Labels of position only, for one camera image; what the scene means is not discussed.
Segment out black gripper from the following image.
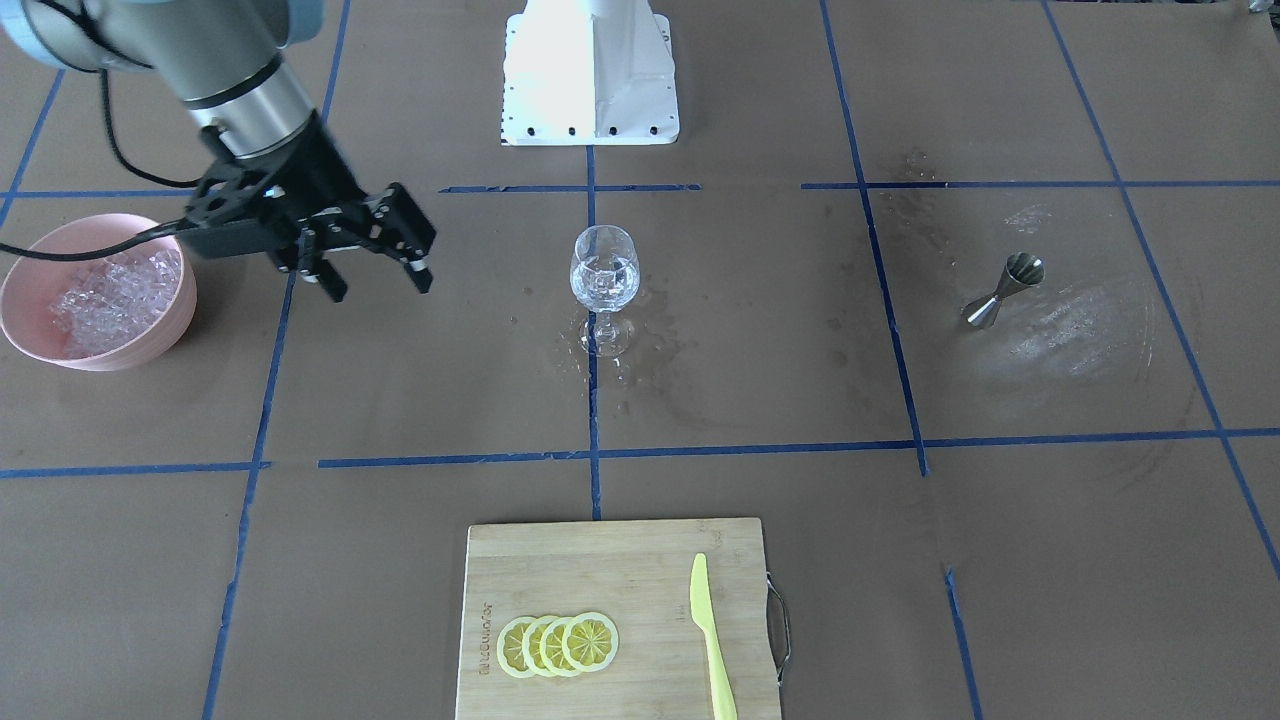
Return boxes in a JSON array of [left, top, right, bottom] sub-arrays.
[[186, 111, 436, 304]]

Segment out clear ice cubes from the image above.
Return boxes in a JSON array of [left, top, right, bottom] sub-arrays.
[[49, 249, 183, 359]]

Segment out steel cocktail jigger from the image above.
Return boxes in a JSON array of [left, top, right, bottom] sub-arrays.
[[963, 252, 1044, 329]]

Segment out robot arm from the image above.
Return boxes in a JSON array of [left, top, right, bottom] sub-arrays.
[[3, 1, 436, 302]]

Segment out clear wine glass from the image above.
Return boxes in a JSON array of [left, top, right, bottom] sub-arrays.
[[570, 224, 641, 357]]

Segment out pink bowl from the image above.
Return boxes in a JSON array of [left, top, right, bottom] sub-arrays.
[[3, 234, 197, 372]]

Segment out wooden cutting board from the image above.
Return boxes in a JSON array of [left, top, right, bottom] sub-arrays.
[[454, 518, 782, 719]]

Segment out lemon slice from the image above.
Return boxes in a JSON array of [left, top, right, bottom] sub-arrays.
[[521, 615, 556, 676], [561, 611, 620, 673], [497, 616, 535, 679], [539, 618, 581, 678]]

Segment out yellow plastic knife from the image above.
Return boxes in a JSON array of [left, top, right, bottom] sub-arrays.
[[687, 553, 739, 719]]

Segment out white pedestal column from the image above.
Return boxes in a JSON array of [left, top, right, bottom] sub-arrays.
[[500, 1, 681, 147]]

